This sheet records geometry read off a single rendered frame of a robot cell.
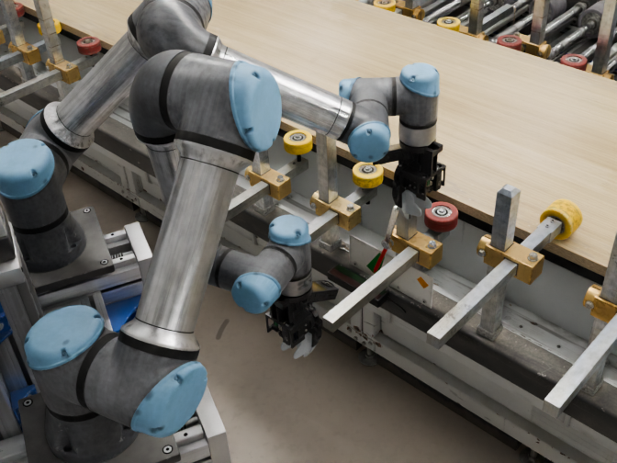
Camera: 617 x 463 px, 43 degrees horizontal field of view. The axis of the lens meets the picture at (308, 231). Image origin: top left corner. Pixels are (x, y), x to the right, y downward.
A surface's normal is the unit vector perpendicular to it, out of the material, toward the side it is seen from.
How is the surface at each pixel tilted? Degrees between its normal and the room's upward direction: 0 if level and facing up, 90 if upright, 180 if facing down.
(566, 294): 90
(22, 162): 8
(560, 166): 0
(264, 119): 85
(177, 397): 95
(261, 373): 0
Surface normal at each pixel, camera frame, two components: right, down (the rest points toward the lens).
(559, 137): -0.05, -0.78
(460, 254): -0.68, 0.49
